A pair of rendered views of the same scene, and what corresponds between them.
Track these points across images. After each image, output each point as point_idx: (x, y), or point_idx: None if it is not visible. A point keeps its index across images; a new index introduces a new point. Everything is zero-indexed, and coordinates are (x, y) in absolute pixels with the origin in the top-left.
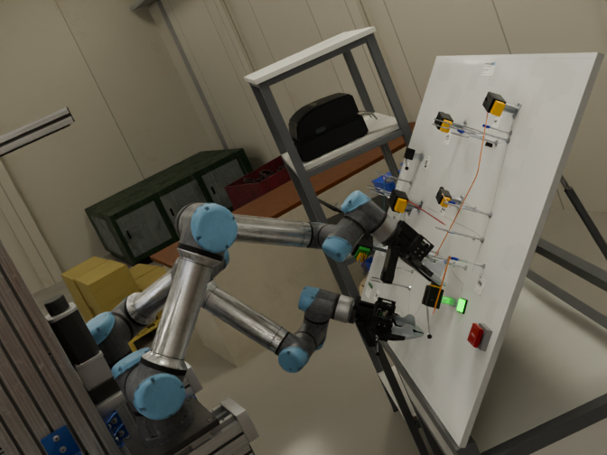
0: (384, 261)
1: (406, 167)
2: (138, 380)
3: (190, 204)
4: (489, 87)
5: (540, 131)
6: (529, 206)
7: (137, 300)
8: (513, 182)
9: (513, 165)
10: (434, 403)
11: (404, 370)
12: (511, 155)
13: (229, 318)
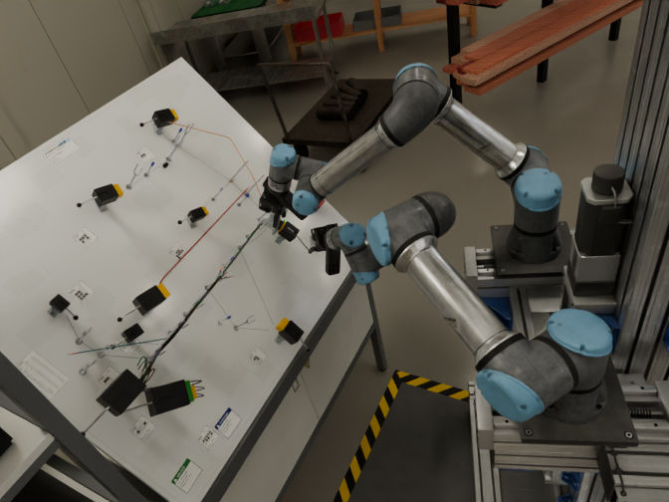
0: (164, 420)
1: (76, 315)
2: (537, 152)
3: (408, 91)
4: (89, 154)
5: (198, 114)
6: (247, 139)
7: (499, 321)
8: (220, 149)
9: (205, 145)
10: (342, 275)
11: (312, 332)
12: (195, 145)
13: None
